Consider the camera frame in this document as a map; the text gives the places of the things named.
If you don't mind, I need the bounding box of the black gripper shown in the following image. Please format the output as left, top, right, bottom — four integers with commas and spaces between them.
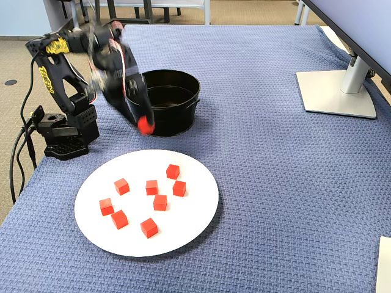
90, 38, 156, 128

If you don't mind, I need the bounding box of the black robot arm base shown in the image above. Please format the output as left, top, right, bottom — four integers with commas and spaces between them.
29, 105, 91, 162

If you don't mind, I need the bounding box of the white round plate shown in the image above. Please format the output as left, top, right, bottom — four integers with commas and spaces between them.
74, 149, 220, 258

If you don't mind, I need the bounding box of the black metal bucket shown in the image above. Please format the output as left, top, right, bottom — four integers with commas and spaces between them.
124, 69, 202, 137

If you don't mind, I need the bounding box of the blue woven table cloth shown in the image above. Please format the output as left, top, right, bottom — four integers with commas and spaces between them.
0, 24, 391, 293

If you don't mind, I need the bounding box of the white metal desk leg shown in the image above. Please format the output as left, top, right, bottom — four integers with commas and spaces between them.
294, 0, 311, 26

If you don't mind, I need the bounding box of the silver monitor stand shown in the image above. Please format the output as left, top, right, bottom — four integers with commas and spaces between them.
296, 48, 379, 120

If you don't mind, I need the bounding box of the grey computer monitor screen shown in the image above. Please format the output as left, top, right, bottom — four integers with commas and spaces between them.
301, 0, 391, 81

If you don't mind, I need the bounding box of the white flat board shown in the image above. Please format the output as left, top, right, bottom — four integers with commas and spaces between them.
376, 236, 391, 293

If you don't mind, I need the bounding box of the black camera cable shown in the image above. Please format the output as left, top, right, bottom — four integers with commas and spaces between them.
18, 50, 42, 129

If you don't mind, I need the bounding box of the thin black usb cable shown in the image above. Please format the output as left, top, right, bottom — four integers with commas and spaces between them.
16, 129, 37, 198

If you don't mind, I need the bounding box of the thick black power cable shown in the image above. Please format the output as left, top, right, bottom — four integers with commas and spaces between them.
8, 126, 30, 206

